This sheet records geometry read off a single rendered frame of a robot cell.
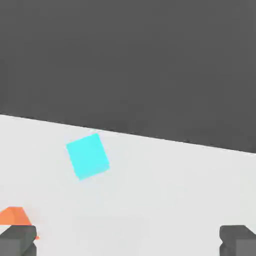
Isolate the small cyan cube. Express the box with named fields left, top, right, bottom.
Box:
left=65, top=133, right=111, bottom=182

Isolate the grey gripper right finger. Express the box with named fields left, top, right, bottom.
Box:
left=219, top=224, right=256, bottom=256

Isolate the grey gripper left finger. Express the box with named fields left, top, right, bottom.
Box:
left=0, top=224, right=38, bottom=256

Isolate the small orange cube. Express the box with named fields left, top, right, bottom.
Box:
left=0, top=206, right=41, bottom=241

